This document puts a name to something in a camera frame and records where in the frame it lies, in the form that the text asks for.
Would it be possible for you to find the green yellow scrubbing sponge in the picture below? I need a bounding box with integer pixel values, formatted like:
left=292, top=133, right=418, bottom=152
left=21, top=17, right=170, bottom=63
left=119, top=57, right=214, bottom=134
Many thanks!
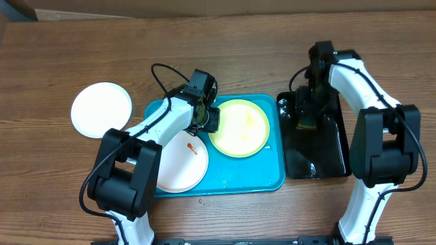
left=296, top=114, right=317, bottom=130

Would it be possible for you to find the light green round plate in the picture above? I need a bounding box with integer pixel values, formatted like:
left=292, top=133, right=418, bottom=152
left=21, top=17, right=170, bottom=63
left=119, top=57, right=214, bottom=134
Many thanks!
left=209, top=99, right=270, bottom=158

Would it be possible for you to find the white plate with ketchup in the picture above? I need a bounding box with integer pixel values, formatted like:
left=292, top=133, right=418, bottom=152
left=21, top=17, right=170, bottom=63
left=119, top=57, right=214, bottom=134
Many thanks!
left=157, top=131, right=208, bottom=193

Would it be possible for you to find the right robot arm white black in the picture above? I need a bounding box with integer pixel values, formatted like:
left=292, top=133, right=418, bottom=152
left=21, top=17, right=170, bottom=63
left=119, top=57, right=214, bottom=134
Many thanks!
left=281, top=44, right=428, bottom=244

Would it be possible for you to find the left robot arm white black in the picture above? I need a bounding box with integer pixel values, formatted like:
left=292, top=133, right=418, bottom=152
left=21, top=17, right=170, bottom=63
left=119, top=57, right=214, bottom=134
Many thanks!
left=79, top=84, right=219, bottom=244

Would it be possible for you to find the black rectangular wash tray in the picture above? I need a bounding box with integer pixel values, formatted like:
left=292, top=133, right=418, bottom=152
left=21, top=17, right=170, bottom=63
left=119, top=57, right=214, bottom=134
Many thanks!
left=277, top=91, right=352, bottom=179

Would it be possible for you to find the teal plastic serving tray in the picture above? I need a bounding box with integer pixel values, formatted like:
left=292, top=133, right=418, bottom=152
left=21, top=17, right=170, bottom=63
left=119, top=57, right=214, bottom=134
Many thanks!
left=155, top=94, right=285, bottom=198

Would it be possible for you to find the cardboard sheet at back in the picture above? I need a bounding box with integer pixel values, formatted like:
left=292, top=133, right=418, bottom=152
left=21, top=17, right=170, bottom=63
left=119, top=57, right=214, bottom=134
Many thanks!
left=6, top=0, right=435, bottom=18

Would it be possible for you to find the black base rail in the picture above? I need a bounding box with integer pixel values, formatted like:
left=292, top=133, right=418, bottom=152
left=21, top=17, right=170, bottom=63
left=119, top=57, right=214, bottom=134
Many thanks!
left=91, top=234, right=394, bottom=245

